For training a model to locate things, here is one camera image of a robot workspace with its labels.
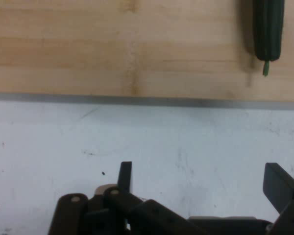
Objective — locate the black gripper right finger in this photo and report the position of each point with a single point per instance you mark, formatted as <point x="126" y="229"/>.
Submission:
<point x="279" y="188"/>

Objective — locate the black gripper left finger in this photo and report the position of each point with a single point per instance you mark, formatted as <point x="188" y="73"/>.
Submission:
<point x="117" y="210"/>

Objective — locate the dark green cucumber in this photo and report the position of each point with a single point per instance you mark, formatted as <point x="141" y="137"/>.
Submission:
<point x="268" y="29"/>

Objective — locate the bamboo cutting board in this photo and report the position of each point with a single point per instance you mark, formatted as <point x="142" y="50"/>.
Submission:
<point x="112" y="49"/>

